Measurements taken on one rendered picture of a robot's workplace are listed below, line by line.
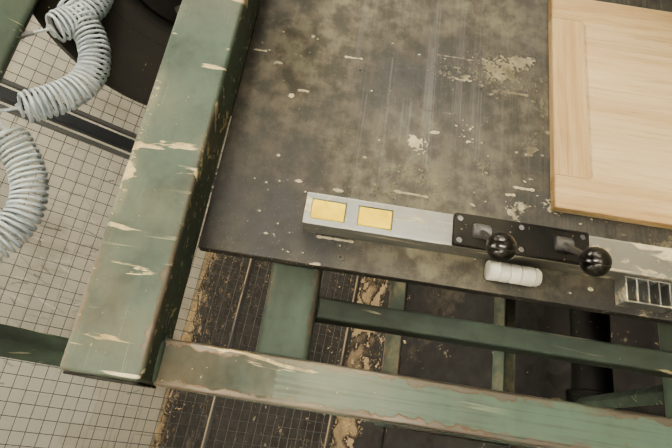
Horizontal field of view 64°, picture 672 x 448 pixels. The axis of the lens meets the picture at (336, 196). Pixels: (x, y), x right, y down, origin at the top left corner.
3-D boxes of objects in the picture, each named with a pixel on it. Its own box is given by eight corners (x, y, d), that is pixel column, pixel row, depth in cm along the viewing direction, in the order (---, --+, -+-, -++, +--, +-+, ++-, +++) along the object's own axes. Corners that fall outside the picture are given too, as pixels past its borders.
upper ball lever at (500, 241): (489, 244, 79) (517, 267, 66) (464, 240, 79) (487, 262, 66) (494, 219, 79) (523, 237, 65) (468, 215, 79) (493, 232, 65)
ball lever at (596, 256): (569, 257, 79) (614, 282, 66) (544, 253, 79) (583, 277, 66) (575, 232, 78) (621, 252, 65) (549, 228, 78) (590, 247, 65)
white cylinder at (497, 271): (482, 281, 80) (535, 290, 80) (489, 277, 77) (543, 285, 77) (483, 262, 81) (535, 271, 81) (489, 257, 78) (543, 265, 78)
